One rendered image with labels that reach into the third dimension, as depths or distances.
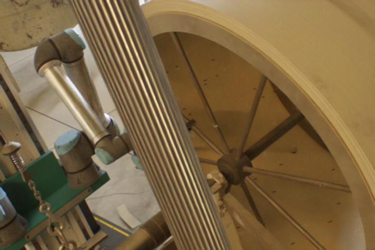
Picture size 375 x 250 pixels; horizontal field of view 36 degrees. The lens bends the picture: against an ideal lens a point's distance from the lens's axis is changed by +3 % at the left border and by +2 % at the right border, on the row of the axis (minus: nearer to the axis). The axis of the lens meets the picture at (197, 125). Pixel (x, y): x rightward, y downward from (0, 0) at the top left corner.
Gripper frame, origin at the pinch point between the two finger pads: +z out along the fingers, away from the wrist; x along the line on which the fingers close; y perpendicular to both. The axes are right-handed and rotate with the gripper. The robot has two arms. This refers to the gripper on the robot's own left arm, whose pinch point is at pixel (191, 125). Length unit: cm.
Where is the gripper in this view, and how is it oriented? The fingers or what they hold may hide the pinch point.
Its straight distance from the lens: 270.0
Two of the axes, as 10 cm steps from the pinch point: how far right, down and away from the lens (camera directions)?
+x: -1.1, 5.6, 8.2
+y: -6.8, -6.4, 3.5
